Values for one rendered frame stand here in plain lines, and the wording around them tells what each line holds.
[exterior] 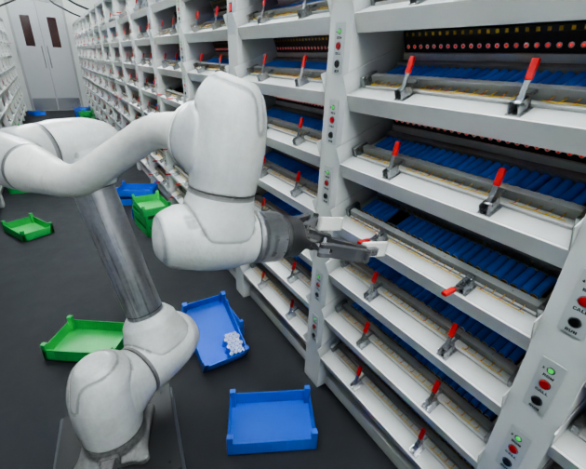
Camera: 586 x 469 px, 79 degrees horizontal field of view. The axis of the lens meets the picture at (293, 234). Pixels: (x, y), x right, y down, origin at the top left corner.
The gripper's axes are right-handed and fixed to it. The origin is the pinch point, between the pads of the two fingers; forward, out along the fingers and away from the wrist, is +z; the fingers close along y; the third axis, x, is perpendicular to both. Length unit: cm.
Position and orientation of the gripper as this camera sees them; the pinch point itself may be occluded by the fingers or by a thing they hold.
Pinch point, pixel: (358, 235)
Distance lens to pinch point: 76.6
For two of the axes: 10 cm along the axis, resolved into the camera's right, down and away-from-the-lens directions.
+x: 2.2, -9.2, -3.2
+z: 8.2, -0.1, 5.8
